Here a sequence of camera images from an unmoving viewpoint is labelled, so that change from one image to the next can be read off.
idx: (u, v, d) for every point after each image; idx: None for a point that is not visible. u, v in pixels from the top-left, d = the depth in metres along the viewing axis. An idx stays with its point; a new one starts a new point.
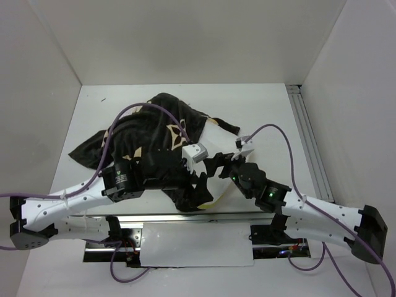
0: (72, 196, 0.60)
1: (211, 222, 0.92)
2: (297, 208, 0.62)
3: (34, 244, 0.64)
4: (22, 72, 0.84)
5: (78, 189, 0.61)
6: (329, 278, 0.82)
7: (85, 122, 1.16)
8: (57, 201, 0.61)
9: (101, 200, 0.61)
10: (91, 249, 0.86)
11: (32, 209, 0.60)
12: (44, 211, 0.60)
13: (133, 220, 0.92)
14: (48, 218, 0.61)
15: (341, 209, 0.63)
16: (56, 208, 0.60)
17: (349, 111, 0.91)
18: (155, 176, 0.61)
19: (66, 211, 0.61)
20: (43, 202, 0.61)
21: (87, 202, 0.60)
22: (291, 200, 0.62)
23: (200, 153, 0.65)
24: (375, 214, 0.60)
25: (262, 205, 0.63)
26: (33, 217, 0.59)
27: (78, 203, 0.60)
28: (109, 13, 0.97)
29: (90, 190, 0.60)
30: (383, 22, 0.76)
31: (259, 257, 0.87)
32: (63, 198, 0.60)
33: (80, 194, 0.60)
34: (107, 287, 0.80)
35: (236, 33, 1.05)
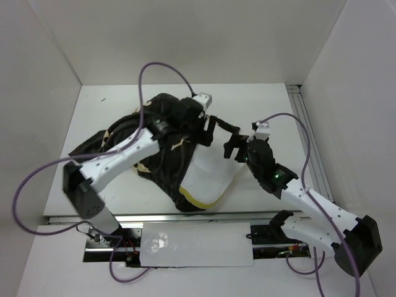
0: (126, 148, 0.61)
1: (211, 222, 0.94)
2: (297, 195, 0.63)
3: (91, 209, 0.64)
4: (22, 72, 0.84)
5: (129, 142, 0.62)
6: (329, 278, 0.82)
7: (85, 122, 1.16)
8: (112, 156, 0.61)
9: (152, 148, 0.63)
10: (90, 249, 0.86)
11: (92, 169, 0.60)
12: (105, 167, 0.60)
13: (133, 220, 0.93)
14: (109, 174, 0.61)
15: (339, 211, 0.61)
16: (115, 163, 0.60)
17: (349, 110, 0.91)
18: (188, 120, 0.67)
19: (123, 164, 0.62)
20: (100, 160, 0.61)
21: (140, 150, 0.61)
22: (294, 187, 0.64)
23: (207, 99, 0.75)
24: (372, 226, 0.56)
25: (265, 183, 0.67)
26: (96, 175, 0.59)
27: (134, 153, 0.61)
28: (109, 14, 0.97)
29: (140, 140, 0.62)
30: (384, 21, 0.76)
31: (258, 257, 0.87)
32: (119, 151, 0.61)
33: (133, 145, 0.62)
34: (106, 287, 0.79)
35: (236, 33, 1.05)
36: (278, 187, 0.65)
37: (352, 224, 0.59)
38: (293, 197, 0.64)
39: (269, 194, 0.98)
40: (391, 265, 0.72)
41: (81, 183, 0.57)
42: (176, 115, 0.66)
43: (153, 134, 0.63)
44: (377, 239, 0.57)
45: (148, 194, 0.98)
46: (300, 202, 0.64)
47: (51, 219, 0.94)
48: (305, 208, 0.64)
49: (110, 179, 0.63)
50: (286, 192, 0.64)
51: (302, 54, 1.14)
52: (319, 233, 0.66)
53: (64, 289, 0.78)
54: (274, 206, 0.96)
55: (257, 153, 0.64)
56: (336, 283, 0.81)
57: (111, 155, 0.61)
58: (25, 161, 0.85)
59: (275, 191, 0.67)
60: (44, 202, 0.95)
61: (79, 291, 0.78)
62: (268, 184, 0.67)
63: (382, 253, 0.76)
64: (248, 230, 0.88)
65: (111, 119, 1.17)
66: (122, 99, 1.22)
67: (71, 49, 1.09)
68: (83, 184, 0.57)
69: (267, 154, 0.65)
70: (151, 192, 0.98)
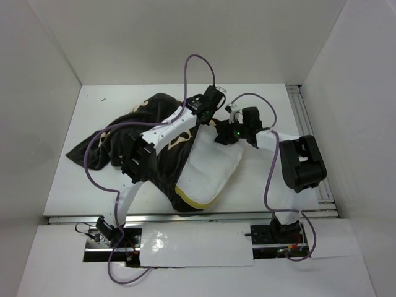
0: (174, 120, 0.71)
1: (211, 222, 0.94)
2: (263, 133, 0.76)
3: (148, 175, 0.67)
4: (23, 73, 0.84)
5: (176, 116, 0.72)
6: (331, 279, 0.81)
7: (85, 122, 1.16)
8: (164, 127, 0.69)
9: (192, 122, 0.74)
10: (90, 249, 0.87)
11: (151, 136, 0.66)
12: (162, 134, 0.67)
13: (136, 221, 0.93)
14: (164, 142, 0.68)
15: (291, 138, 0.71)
16: (169, 131, 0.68)
17: (349, 110, 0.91)
18: (215, 103, 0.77)
19: (174, 133, 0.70)
20: (156, 130, 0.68)
21: (186, 122, 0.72)
22: (263, 131, 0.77)
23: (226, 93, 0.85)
24: (309, 140, 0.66)
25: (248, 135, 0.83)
26: (155, 140, 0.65)
27: (182, 125, 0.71)
28: (110, 15, 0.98)
29: (184, 115, 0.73)
30: (383, 21, 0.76)
31: (259, 257, 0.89)
32: (170, 122, 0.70)
33: (180, 119, 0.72)
34: (106, 287, 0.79)
35: (236, 33, 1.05)
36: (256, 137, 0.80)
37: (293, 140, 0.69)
38: (259, 135, 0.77)
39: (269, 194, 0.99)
40: (391, 265, 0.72)
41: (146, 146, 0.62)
42: (205, 98, 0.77)
43: (193, 111, 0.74)
44: (317, 155, 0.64)
45: (148, 194, 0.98)
46: (264, 138, 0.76)
47: (51, 219, 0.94)
48: (269, 144, 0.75)
49: (161, 150, 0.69)
50: (258, 134, 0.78)
51: (303, 54, 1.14)
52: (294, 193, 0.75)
53: (64, 290, 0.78)
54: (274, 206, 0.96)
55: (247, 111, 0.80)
56: (336, 284, 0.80)
57: (164, 126, 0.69)
58: (26, 161, 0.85)
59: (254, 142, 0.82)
60: (44, 202, 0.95)
61: (79, 292, 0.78)
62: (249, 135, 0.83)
63: (382, 253, 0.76)
64: (247, 229, 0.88)
65: (111, 119, 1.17)
66: (122, 99, 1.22)
67: (71, 49, 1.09)
68: (148, 146, 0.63)
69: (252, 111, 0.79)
70: (151, 192, 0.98)
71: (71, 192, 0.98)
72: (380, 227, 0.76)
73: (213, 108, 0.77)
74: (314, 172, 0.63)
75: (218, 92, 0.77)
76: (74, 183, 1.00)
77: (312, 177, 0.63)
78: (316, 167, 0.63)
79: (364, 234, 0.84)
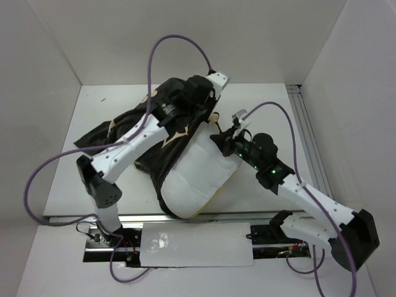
0: (133, 137, 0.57)
1: (211, 222, 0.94)
2: (293, 189, 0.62)
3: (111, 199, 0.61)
4: (23, 73, 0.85)
5: (135, 131, 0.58)
6: (330, 280, 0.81)
7: (86, 122, 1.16)
8: (121, 147, 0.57)
9: (161, 134, 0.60)
10: (91, 249, 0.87)
11: (101, 161, 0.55)
12: (114, 158, 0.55)
13: (133, 221, 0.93)
14: (119, 166, 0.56)
15: (335, 205, 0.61)
16: (125, 153, 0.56)
17: (349, 109, 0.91)
18: (197, 101, 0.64)
19: (133, 154, 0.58)
20: (108, 153, 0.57)
21: (150, 138, 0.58)
22: (290, 183, 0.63)
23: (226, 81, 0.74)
24: (367, 221, 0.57)
25: (262, 179, 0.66)
26: (106, 167, 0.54)
27: (143, 142, 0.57)
28: (110, 15, 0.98)
29: (146, 128, 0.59)
30: (383, 21, 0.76)
31: (259, 257, 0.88)
32: (127, 141, 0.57)
33: (140, 134, 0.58)
34: (107, 287, 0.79)
35: (236, 33, 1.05)
36: (275, 184, 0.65)
37: (347, 220, 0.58)
38: (289, 192, 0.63)
39: (268, 194, 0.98)
40: (391, 265, 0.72)
41: (93, 177, 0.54)
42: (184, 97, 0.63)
43: (159, 120, 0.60)
44: (373, 232, 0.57)
45: (149, 193, 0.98)
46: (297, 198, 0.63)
47: (51, 219, 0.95)
48: (301, 203, 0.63)
49: (122, 172, 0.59)
50: (283, 187, 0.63)
51: (303, 54, 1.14)
52: (317, 230, 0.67)
53: (64, 289, 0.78)
54: (274, 206, 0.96)
55: (263, 150, 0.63)
56: (337, 284, 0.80)
57: (119, 146, 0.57)
58: (25, 161, 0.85)
59: (270, 186, 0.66)
60: (45, 202, 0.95)
61: (78, 291, 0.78)
62: (264, 178, 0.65)
63: (382, 254, 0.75)
64: (247, 230, 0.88)
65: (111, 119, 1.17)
66: (122, 99, 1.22)
67: (71, 49, 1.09)
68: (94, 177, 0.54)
69: (271, 151, 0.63)
70: (151, 192, 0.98)
71: (71, 192, 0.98)
72: (380, 228, 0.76)
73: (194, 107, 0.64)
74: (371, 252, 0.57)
75: (198, 90, 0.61)
76: (73, 183, 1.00)
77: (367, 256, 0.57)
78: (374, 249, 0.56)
79: None
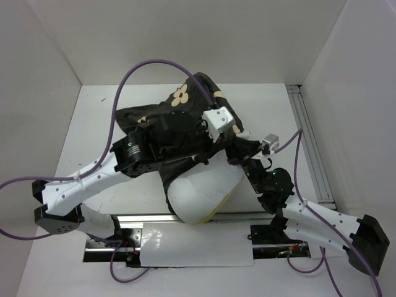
0: (86, 176, 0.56)
1: (211, 222, 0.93)
2: (297, 210, 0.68)
3: (67, 227, 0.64)
4: (22, 72, 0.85)
5: (90, 169, 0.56)
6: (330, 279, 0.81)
7: (86, 122, 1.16)
8: (73, 183, 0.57)
9: (116, 177, 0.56)
10: (91, 249, 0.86)
11: (51, 194, 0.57)
12: (62, 194, 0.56)
13: (133, 221, 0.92)
14: (67, 202, 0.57)
15: (340, 216, 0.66)
16: (73, 191, 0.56)
17: (349, 109, 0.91)
18: (170, 145, 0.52)
19: (84, 192, 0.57)
20: (60, 185, 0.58)
21: (102, 180, 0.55)
22: (293, 205, 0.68)
23: (224, 124, 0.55)
24: (373, 224, 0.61)
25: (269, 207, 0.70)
26: (52, 202, 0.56)
27: (93, 183, 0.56)
28: (109, 14, 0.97)
29: (102, 168, 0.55)
30: (383, 21, 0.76)
31: (259, 257, 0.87)
32: (77, 179, 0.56)
33: (94, 174, 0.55)
34: (107, 287, 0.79)
35: (236, 33, 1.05)
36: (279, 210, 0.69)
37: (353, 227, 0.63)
38: (293, 212, 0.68)
39: None
40: (391, 265, 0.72)
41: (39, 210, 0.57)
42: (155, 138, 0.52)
43: (118, 163, 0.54)
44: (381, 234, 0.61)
45: (148, 194, 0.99)
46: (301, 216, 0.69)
47: None
48: (307, 220, 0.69)
49: (75, 204, 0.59)
50: (287, 210, 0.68)
51: (303, 54, 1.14)
52: (327, 236, 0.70)
53: (64, 289, 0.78)
54: None
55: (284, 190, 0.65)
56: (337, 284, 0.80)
57: (72, 181, 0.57)
58: (25, 160, 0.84)
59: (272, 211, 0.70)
60: None
61: (78, 292, 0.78)
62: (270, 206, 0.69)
63: None
64: (247, 231, 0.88)
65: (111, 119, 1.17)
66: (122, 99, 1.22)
67: (71, 49, 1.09)
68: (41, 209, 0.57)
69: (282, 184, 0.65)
70: (151, 192, 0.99)
71: None
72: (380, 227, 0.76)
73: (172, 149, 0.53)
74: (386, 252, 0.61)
75: (171, 135, 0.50)
76: None
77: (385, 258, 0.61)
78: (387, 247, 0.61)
79: None
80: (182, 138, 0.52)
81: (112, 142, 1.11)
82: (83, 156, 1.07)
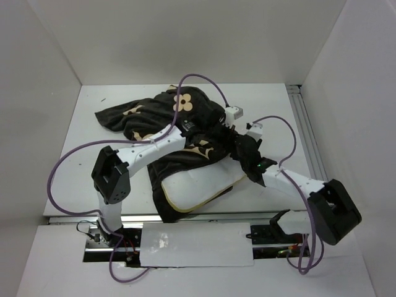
0: (159, 139, 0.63)
1: (211, 222, 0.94)
2: (273, 174, 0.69)
3: (120, 197, 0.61)
4: (23, 73, 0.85)
5: (161, 135, 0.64)
6: (330, 279, 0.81)
7: (86, 122, 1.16)
8: (146, 145, 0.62)
9: (180, 143, 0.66)
10: (91, 249, 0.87)
11: (127, 154, 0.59)
12: (140, 154, 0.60)
13: (135, 221, 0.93)
14: (141, 162, 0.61)
15: (307, 179, 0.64)
16: (149, 151, 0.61)
17: (349, 109, 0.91)
18: (211, 122, 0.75)
19: (156, 154, 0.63)
20: (134, 148, 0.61)
21: (172, 144, 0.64)
22: (271, 171, 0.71)
23: (237, 112, 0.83)
24: (336, 187, 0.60)
25: (252, 174, 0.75)
26: (132, 160, 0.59)
27: (167, 146, 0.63)
28: (109, 14, 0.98)
29: (171, 134, 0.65)
30: (383, 21, 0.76)
31: (259, 257, 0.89)
32: (153, 141, 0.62)
33: (165, 138, 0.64)
34: (106, 287, 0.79)
35: (236, 33, 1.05)
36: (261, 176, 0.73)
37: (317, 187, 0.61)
38: (270, 177, 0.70)
39: (270, 194, 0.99)
40: (391, 264, 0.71)
41: (118, 166, 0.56)
42: (201, 117, 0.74)
43: (182, 132, 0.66)
44: (341, 197, 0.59)
45: (149, 193, 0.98)
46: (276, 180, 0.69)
47: (51, 219, 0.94)
48: (282, 186, 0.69)
49: (140, 169, 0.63)
50: (266, 176, 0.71)
51: (303, 54, 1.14)
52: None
53: (64, 290, 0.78)
54: (274, 206, 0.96)
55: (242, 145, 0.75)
56: (336, 284, 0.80)
57: (145, 145, 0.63)
58: (26, 160, 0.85)
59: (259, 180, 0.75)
60: (44, 203, 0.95)
61: (78, 292, 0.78)
62: (253, 173, 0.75)
63: (382, 253, 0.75)
64: (247, 230, 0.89)
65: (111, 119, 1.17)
66: (122, 99, 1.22)
67: (72, 49, 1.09)
68: (120, 166, 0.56)
69: (250, 145, 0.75)
70: (151, 192, 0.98)
71: (71, 192, 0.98)
72: (380, 227, 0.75)
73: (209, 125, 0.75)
74: (349, 222, 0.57)
75: (214, 112, 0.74)
76: (73, 183, 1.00)
77: (348, 227, 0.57)
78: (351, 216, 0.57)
79: (364, 234, 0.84)
80: (218, 116, 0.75)
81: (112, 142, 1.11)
82: (83, 156, 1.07)
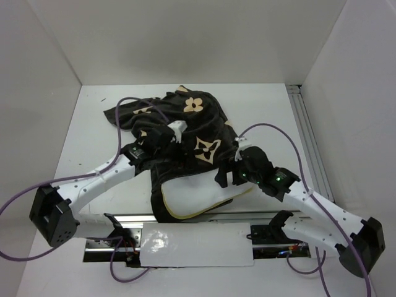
0: (105, 170, 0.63)
1: (211, 222, 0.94)
2: (299, 198, 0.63)
3: (65, 235, 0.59)
4: (23, 72, 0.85)
5: (107, 166, 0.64)
6: (331, 278, 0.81)
7: (86, 122, 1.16)
8: (91, 179, 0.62)
9: (130, 173, 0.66)
10: (91, 249, 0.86)
11: (70, 190, 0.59)
12: (84, 189, 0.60)
13: (133, 221, 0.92)
14: (86, 196, 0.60)
15: (344, 213, 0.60)
16: (94, 184, 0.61)
17: (349, 109, 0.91)
18: (161, 146, 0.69)
19: (103, 187, 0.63)
20: (78, 182, 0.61)
21: (119, 173, 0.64)
22: (297, 190, 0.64)
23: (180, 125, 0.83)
24: (378, 229, 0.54)
25: (266, 187, 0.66)
26: (75, 195, 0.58)
27: (114, 176, 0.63)
28: (109, 14, 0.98)
29: (119, 164, 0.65)
30: (383, 21, 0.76)
31: (259, 257, 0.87)
32: (98, 173, 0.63)
33: (112, 169, 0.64)
34: (107, 287, 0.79)
35: (236, 33, 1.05)
36: (280, 190, 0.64)
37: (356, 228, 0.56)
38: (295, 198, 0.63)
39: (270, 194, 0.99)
40: (391, 265, 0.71)
41: (59, 204, 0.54)
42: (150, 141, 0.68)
43: (130, 160, 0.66)
44: (381, 239, 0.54)
45: (148, 193, 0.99)
46: (303, 205, 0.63)
47: None
48: (309, 211, 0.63)
49: (86, 203, 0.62)
50: (290, 195, 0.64)
51: (303, 54, 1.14)
52: (322, 234, 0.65)
53: (64, 289, 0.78)
54: (273, 206, 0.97)
55: (250, 158, 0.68)
56: (338, 284, 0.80)
57: (90, 177, 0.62)
58: (26, 159, 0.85)
59: (276, 193, 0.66)
60: None
61: (78, 292, 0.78)
62: (268, 186, 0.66)
63: (381, 253, 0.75)
64: (247, 230, 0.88)
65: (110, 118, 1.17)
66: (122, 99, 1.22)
67: (72, 49, 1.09)
68: (61, 204, 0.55)
69: (261, 157, 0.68)
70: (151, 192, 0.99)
71: None
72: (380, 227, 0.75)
73: (161, 151, 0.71)
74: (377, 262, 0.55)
75: (163, 137, 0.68)
76: None
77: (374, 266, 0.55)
78: (381, 253, 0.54)
79: None
80: (169, 139, 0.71)
81: (112, 142, 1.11)
82: (83, 156, 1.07)
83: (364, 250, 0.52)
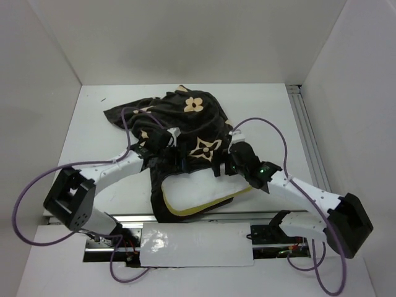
0: (120, 159, 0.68)
1: (211, 222, 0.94)
2: (281, 184, 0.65)
3: (81, 219, 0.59)
4: (23, 72, 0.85)
5: (121, 156, 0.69)
6: (331, 278, 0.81)
7: (86, 122, 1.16)
8: (109, 165, 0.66)
9: (138, 167, 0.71)
10: (90, 249, 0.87)
11: (91, 172, 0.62)
12: (104, 172, 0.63)
13: (133, 221, 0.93)
14: (104, 180, 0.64)
15: (322, 193, 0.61)
16: (112, 170, 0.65)
17: (349, 109, 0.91)
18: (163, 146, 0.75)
19: (117, 174, 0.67)
20: (97, 167, 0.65)
21: (132, 164, 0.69)
22: (278, 178, 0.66)
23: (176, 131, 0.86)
24: (355, 203, 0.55)
25: (253, 179, 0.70)
26: (97, 176, 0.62)
27: (128, 166, 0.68)
28: (109, 14, 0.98)
29: (130, 156, 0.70)
30: (383, 21, 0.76)
31: (259, 257, 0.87)
32: (116, 161, 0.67)
33: (126, 159, 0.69)
34: (107, 286, 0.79)
35: (236, 32, 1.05)
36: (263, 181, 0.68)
37: (334, 204, 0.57)
38: (276, 185, 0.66)
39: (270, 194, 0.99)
40: (391, 265, 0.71)
41: (84, 182, 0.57)
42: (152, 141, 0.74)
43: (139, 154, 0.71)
44: (362, 215, 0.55)
45: (148, 193, 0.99)
46: (285, 192, 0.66)
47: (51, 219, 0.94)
48: (291, 197, 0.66)
49: (99, 190, 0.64)
50: (271, 184, 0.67)
51: (303, 54, 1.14)
52: (313, 222, 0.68)
53: (64, 289, 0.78)
54: (274, 206, 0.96)
55: (237, 152, 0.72)
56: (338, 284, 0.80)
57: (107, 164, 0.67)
58: (26, 159, 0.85)
59: (262, 186, 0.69)
60: None
61: (78, 292, 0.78)
62: (255, 179, 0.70)
63: (382, 253, 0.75)
64: (248, 230, 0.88)
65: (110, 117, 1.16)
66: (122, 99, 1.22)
67: (72, 49, 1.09)
68: (86, 182, 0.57)
69: (247, 151, 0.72)
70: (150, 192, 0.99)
71: None
72: (381, 227, 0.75)
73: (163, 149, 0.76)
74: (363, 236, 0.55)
75: (164, 135, 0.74)
76: None
77: (361, 241, 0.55)
78: (367, 231, 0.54)
79: None
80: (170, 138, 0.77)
81: (112, 142, 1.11)
82: (83, 155, 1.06)
83: (341, 223, 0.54)
